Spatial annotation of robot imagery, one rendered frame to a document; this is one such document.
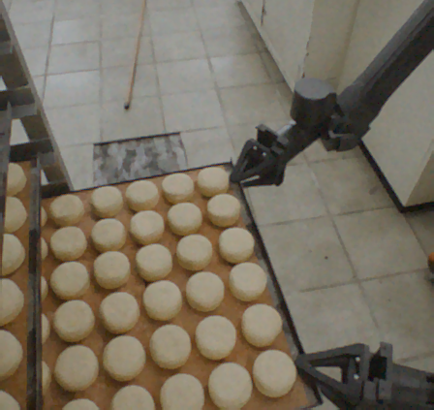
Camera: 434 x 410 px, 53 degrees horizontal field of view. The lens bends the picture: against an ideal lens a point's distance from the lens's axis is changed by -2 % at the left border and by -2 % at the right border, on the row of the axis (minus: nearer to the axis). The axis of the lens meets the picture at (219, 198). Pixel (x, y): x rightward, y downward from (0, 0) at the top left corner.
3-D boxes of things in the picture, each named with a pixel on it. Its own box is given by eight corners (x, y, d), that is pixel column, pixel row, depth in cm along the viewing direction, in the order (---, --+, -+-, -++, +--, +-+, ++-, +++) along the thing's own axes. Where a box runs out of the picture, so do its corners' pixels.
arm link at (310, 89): (356, 149, 79) (337, 117, 84) (376, 99, 69) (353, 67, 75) (294, 159, 77) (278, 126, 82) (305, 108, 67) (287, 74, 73)
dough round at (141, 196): (120, 200, 69) (118, 191, 68) (145, 182, 71) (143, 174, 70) (139, 217, 67) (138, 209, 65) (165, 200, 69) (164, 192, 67)
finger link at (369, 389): (304, 323, 51) (385, 342, 50) (295, 346, 57) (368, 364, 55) (294, 380, 47) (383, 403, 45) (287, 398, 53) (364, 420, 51)
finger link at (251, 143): (244, 211, 72) (282, 182, 76) (247, 182, 67) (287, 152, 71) (215, 189, 75) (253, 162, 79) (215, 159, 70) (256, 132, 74)
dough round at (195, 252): (187, 277, 60) (186, 269, 59) (171, 250, 63) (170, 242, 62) (218, 262, 62) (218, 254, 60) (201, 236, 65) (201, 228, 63)
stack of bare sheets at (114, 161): (94, 147, 200) (92, 142, 198) (180, 136, 205) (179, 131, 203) (96, 258, 163) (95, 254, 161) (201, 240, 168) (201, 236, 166)
